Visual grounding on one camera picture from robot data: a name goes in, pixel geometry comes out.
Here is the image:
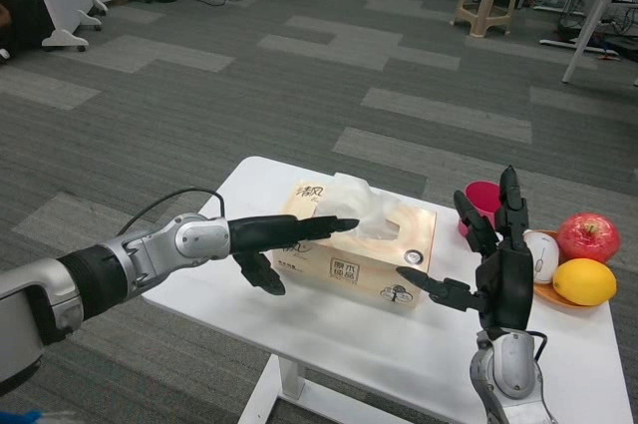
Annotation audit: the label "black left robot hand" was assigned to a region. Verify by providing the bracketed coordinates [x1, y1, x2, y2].
[226, 213, 361, 296]

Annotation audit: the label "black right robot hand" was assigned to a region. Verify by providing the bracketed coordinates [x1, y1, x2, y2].
[396, 165, 535, 340]

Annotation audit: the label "beige tissue box red sides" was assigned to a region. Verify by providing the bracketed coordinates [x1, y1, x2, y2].
[271, 172, 439, 315]

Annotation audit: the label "orange round plate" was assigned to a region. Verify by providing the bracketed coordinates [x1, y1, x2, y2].
[525, 228, 617, 306]

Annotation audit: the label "white computer mouse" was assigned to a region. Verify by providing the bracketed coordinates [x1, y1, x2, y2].
[523, 229, 561, 285]

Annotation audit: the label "yellow lemon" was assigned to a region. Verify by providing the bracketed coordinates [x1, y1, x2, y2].
[551, 257, 618, 307]

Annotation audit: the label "red apple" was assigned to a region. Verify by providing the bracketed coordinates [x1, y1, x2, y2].
[556, 212, 623, 264]

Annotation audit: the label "pink plastic cup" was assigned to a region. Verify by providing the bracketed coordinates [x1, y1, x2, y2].
[457, 181, 504, 236]

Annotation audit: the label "long white table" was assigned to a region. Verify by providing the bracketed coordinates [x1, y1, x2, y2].
[561, 0, 638, 84]

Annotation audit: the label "blue and white brush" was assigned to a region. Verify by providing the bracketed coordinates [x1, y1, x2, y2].
[0, 408, 76, 424]

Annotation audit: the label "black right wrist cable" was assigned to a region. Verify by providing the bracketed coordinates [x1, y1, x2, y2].
[525, 329, 548, 360]

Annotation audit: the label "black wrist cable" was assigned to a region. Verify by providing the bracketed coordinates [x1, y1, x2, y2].
[525, 329, 548, 360]
[117, 188, 225, 235]

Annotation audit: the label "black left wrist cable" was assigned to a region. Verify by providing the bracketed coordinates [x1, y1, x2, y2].
[117, 188, 225, 235]

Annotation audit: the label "white table base frame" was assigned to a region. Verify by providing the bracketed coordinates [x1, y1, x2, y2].
[237, 356, 320, 424]

